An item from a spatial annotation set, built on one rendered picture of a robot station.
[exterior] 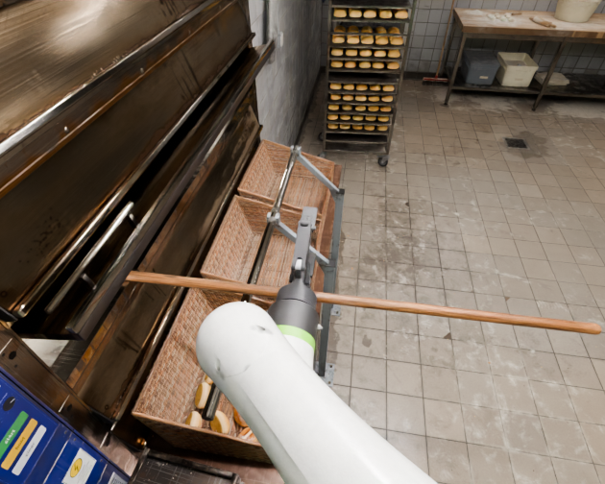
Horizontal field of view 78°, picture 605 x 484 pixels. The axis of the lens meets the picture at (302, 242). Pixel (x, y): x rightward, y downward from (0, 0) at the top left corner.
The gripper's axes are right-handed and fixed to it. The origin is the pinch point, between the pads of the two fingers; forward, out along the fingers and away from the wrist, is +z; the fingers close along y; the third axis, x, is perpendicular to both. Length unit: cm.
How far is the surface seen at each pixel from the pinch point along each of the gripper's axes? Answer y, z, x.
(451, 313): 29.1, 5.7, 38.7
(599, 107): 150, 444, 307
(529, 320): 29, 6, 59
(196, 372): 87, 5, -46
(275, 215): 32, 42, -18
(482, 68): 108, 433, 150
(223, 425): 84, -15, -28
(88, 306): 4.8, -21.8, -41.2
